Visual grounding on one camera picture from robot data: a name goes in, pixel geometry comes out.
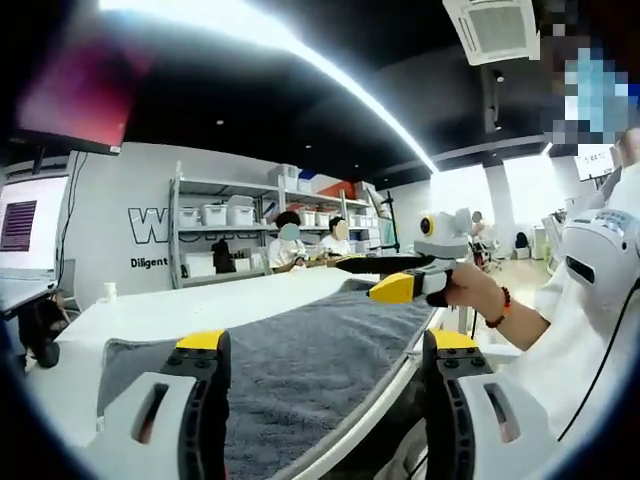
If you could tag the white side desk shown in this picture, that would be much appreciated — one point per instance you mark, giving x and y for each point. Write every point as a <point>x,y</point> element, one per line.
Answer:
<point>25,290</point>

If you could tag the rows of white storage bins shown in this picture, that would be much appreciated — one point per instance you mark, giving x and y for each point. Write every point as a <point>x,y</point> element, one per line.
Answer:
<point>235,212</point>

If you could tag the long ceiling light strip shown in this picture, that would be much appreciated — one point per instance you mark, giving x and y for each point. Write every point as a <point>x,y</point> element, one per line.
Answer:
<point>325,65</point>

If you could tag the operator in white shirt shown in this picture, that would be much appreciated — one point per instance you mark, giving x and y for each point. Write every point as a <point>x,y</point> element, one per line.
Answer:
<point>560,360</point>

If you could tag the white presentation screen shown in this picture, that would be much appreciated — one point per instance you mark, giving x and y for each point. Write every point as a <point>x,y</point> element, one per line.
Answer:
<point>45,225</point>

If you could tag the black bag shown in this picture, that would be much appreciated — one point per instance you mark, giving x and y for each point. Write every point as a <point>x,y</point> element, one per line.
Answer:
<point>223,257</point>

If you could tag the person's right hand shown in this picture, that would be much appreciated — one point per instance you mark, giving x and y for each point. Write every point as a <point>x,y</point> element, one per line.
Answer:
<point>472,292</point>

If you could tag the grey metal shelf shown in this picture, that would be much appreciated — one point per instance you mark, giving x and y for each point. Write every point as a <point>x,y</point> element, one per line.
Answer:
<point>225,186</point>

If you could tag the ceiling air conditioner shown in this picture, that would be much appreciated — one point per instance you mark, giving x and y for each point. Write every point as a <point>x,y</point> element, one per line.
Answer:
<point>495,30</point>

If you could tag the grey textured towel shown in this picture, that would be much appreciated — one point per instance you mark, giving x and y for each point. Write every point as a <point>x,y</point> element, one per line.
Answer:
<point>310,360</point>

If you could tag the wall screen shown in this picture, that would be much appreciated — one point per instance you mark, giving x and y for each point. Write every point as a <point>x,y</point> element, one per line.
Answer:
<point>595,162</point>

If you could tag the black tripod stand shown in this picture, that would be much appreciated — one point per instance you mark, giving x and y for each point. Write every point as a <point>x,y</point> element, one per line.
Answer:
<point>391,220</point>

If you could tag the white chest device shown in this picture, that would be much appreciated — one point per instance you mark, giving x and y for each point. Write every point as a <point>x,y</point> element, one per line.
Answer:
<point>605,250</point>

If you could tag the red ceiling panel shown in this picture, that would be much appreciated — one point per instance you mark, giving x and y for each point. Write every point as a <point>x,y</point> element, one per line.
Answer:
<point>80,100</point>

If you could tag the white paper cup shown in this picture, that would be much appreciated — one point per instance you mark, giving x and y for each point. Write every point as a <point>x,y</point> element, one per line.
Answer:
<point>110,292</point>

